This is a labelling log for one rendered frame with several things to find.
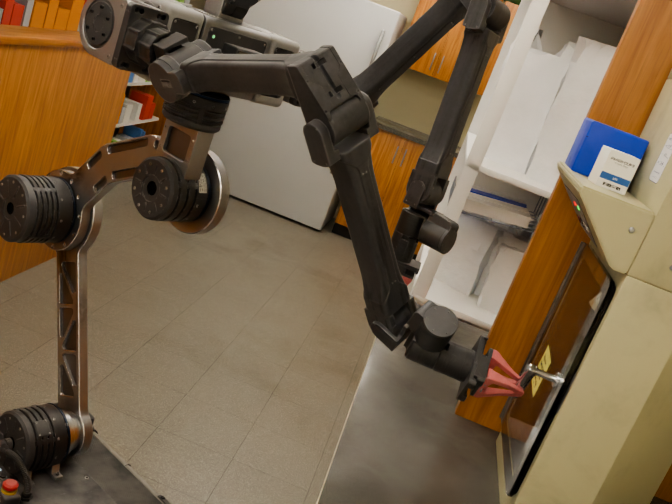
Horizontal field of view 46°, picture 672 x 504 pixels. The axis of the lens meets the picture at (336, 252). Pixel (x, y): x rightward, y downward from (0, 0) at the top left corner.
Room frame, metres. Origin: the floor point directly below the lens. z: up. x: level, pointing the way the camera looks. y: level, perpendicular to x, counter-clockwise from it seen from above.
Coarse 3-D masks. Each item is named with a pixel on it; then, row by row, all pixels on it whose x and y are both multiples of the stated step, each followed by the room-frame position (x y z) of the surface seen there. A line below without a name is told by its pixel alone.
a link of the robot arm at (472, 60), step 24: (480, 0) 1.64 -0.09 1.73; (480, 24) 1.62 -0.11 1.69; (480, 48) 1.64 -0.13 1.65; (456, 72) 1.65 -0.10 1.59; (480, 72) 1.65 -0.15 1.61; (456, 96) 1.64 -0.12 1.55; (456, 120) 1.63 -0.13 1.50; (432, 144) 1.64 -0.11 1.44; (456, 144) 1.64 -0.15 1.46; (432, 168) 1.61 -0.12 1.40; (432, 192) 1.61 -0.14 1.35
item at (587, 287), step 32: (576, 288) 1.36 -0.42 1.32; (608, 288) 1.17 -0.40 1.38; (576, 320) 1.26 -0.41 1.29; (544, 352) 1.37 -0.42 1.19; (576, 352) 1.17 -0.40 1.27; (544, 384) 1.27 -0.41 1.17; (512, 416) 1.39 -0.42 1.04; (544, 416) 1.18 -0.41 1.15; (512, 448) 1.28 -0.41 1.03; (512, 480) 1.18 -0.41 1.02
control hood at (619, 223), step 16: (576, 176) 1.28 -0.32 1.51; (576, 192) 1.23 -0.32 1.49; (592, 192) 1.17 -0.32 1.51; (608, 192) 1.21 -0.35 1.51; (592, 208) 1.17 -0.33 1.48; (608, 208) 1.16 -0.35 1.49; (624, 208) 1.16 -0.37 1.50; (640, 208) 1.16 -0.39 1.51; (592, 224) 1.17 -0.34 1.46; (608, 224) 1.16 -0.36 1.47; (624, 224) 1.16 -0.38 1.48; (640, 224) 1.16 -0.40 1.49; (608, 240) 1.16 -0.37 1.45; (624, 240) 1.16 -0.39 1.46; (640, 240) 1.16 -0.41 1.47; (608, 256) 1.16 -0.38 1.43; (624, 256) 1.16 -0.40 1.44; (624, 272) 1.16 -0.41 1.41
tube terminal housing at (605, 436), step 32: (640, 192) 1.30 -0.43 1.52; (640, 256) 1.16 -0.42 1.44; (640, 288) 1.16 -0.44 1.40; (608, 320) 1.16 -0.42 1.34; (640, 320) 1.16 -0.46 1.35; (608, 352) 1.16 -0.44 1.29; (640, 352) 1.15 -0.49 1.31; (576, 384) 1.16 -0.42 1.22; (608, 384) 1.16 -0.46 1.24; (640, 384) 1.15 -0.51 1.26; (576, 416) 1.16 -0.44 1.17; (608, 416) 1.15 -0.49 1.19; (640, 416) 1.16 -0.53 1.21; (544, 448) 1.16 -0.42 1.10; (576, 448) 1.16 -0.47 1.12; (608, 448) 1.15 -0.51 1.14; (640, 448) 1.19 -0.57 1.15; (544, 480) 1.16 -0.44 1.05; (576, 480) 1.15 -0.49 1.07; (608, 480) 1.16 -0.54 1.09; (640, 480) 1.23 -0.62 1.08
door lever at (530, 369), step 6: (528, 366) 1.21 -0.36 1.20; (534, 366) 1.21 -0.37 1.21; (528, 372) 1.21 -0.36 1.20; (534, 372) 1.21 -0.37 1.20; (540, 372) 1.21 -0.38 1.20; (546, 372) 1.21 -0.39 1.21; (558, 372) 1.21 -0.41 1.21; (522, 378) 1.22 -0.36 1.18; (528, 378) 1.22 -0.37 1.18; (546, 378) 1.21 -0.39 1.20; (552, 378) 1.21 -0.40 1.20; (558, 378) 1.20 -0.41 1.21; (516, 384) 1.24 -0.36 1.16; (522, 384) 1.23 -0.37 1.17; (552, 384) 1.21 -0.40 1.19
